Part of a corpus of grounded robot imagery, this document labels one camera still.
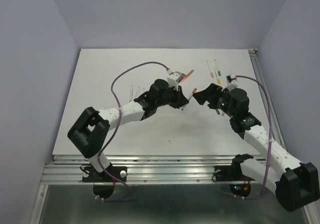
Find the brown capped marker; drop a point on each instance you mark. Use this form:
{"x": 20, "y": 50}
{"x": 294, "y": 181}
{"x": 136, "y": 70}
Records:
{"x": 189, "y": 98}

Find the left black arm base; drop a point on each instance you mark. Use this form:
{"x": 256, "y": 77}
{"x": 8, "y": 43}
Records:
{"x": 90, "y": 175}

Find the orange highlighter pen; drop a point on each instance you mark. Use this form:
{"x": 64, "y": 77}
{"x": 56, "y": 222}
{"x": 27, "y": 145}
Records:
{"x": 187, "y": 75}

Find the green capped marker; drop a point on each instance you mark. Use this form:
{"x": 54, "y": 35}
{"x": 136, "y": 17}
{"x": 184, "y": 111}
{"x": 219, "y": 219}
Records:
{"x": 217, "y": 67}

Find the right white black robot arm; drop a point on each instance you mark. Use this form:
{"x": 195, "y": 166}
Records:
{"x": 294, "y": 183}

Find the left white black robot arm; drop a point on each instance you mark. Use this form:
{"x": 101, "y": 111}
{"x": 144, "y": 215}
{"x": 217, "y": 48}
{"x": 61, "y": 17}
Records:
{"x": 89, "y": 131}

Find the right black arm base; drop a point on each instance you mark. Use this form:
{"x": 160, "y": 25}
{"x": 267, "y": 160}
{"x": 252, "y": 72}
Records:
{"x": 233, "y": 171}

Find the uncapped white marker body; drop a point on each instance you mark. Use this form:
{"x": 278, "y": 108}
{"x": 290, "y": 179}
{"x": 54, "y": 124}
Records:
{"x": 131, "y": 93}

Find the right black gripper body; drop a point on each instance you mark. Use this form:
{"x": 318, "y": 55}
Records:
{"x": 223, "y": 102}

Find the yellow capped marker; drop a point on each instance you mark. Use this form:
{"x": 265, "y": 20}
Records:
{"x": 217, "y": 76}

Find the pink capped marker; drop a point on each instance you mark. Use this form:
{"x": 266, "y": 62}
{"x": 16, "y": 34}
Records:
{"x": 210, "y": 70}

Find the aluminium rail frame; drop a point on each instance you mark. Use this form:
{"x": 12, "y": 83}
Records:
{"x": 164, "y": 189}

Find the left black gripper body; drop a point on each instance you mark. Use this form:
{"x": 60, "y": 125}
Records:
{"x": 171, "y": 96}

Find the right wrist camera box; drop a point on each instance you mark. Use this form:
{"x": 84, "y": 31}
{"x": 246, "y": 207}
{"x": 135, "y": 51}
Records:
{"x": 231, "y": 82}

